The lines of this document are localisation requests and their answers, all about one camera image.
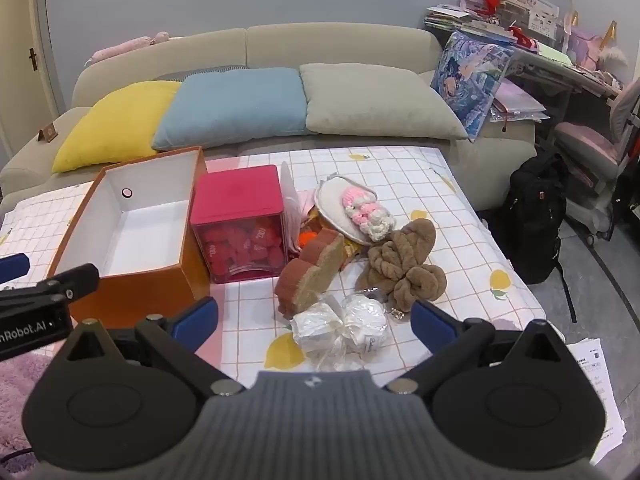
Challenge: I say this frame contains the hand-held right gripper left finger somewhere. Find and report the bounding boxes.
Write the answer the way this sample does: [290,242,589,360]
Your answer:
[62,296,247,397]

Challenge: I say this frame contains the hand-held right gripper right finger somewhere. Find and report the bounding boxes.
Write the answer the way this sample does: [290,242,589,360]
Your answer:
[385,299,576,396]

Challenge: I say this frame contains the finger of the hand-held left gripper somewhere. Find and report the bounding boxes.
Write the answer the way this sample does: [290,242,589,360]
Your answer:
[0,262,100,311]
[0,253,30,285]

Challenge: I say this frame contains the orange cardboard box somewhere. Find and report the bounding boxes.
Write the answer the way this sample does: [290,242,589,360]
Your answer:
[46,146,212,328]

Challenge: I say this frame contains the pink fluffy cloth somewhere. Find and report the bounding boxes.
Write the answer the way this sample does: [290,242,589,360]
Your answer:
[341,186,396,242]

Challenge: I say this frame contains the purple fluffy rug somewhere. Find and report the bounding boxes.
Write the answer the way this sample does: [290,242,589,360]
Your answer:
[0,350,66,461]

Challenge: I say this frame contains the brown plush cloth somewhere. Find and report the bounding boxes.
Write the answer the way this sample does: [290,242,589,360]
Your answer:
[356,219,448,310]

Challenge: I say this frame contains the lemon print tablecloth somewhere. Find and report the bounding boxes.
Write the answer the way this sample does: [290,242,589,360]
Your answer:
[0,145,546,376]

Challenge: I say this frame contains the white plastic wrapped bundle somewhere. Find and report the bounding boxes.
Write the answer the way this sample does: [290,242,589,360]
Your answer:
[289,292,390,363]

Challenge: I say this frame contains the brown plush toast slices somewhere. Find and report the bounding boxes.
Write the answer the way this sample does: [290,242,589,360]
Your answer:
[274,227,347,320]

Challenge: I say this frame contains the pink transparent box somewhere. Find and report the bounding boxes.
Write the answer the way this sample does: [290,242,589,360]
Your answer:
[190,164,288,285]

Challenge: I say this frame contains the black backpack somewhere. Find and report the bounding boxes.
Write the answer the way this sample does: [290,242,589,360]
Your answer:
[497,152,568,286]

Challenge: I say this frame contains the clear plastic bag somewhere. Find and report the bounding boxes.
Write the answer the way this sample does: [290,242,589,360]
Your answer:
[279,161,321,253]

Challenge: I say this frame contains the yellow pillow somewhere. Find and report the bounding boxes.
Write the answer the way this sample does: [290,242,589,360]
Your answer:
[51,80,182,173]

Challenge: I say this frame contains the cream oval pad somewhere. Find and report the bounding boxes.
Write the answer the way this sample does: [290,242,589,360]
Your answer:
[314,172,396,247]

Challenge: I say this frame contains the white paper sheets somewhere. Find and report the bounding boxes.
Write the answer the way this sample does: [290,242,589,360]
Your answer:
[565,335,628,461]

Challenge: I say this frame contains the light blue pillow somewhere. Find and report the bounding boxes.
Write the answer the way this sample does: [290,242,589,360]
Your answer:
[151,67,310,151]

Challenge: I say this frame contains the beige pillow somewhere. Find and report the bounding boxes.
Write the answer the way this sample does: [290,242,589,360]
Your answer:
[299,62,469,141]

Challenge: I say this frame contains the cream door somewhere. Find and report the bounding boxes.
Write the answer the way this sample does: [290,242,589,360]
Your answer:
[0,0,56,171]

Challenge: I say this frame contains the pink grey chair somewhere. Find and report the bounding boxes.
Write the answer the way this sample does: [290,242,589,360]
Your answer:
[552,77,640,248]

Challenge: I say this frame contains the pink long plush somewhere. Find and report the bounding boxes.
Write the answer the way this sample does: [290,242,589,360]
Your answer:
[85,31,171,66]

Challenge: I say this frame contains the pink folders stack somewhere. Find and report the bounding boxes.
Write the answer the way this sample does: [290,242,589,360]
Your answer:
[492,80,551,126]

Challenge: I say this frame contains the grey striped cushion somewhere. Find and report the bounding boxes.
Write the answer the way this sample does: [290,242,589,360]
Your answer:
[155,64,248,82]

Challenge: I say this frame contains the blue printed pillow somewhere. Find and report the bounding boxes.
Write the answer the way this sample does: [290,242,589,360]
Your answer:
[430,31,516,141]

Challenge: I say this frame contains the grey desk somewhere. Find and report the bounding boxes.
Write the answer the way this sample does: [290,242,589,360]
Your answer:
[505,45,623,106]

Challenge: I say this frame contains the beige sofa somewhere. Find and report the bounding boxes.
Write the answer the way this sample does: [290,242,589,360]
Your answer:
[0,22,538,211]

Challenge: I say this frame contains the stack of books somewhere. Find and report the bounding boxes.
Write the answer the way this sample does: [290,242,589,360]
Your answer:
[424,4,521,46]

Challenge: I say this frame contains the purple unicorn bag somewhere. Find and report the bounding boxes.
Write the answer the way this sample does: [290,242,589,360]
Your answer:
[565,10,628,73]

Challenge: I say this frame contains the desk organizer shelf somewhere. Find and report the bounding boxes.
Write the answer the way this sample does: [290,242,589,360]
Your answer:
[460,0,561,41]

